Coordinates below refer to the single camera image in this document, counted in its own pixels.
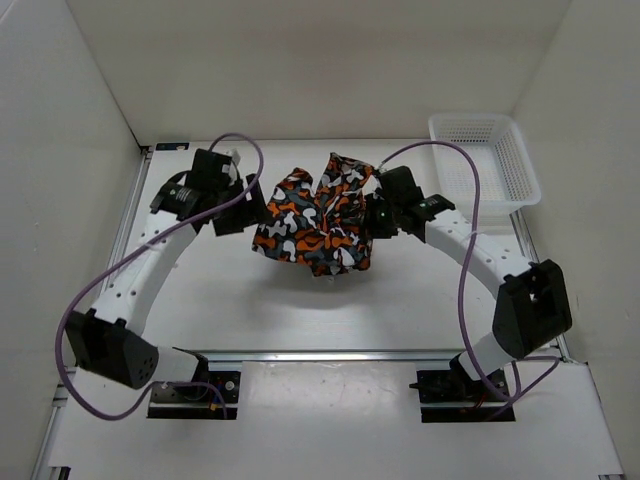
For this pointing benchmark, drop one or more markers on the white plastic basket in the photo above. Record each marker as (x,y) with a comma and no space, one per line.
(494,143)

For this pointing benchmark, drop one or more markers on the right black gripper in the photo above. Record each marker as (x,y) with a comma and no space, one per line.
(372,202)

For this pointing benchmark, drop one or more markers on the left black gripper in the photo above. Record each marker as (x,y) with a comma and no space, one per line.
(256,212)

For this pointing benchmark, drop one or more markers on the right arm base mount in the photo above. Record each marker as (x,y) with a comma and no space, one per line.
(447,395)

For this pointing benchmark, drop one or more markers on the orange camouflage shorts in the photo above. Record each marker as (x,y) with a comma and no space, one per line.
(321,225)

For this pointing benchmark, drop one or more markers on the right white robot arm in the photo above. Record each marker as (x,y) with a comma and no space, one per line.
(500,271)

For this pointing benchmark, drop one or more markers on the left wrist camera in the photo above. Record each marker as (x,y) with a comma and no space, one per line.
(231,167)

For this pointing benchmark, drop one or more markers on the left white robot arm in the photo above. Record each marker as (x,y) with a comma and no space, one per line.
(107,339)

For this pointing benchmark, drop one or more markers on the blue label sticker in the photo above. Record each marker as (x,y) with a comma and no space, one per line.
(172,146)

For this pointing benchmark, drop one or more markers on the aluminium left rail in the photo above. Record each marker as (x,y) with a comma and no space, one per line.
(125,226)

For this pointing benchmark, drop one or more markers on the aluminium right rail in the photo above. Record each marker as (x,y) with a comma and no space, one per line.
(545,283)

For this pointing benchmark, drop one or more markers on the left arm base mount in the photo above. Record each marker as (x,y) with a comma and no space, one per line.
(200,402)

